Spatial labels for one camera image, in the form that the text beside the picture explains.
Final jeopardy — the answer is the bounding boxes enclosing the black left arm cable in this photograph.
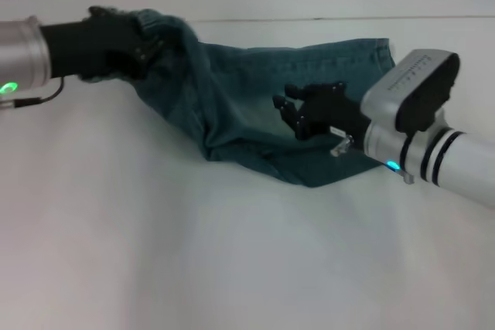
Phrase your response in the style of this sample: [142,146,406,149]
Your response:
[14,77,65,107]

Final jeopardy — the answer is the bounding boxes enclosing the blue denim shorts basketball print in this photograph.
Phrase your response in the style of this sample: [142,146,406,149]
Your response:
[80,7,396,189]

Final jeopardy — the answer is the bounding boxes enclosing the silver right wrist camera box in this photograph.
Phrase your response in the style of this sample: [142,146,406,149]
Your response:
[360,49,462,134]

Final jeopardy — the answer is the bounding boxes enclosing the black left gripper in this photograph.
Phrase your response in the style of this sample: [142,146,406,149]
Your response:
[39,5,164,80]

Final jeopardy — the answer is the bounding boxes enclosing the silver metal connector fitting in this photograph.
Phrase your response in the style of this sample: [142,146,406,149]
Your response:
[328,132,356,158]

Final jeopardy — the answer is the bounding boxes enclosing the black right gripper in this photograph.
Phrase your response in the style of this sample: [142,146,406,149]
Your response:
[272,81,370,153]

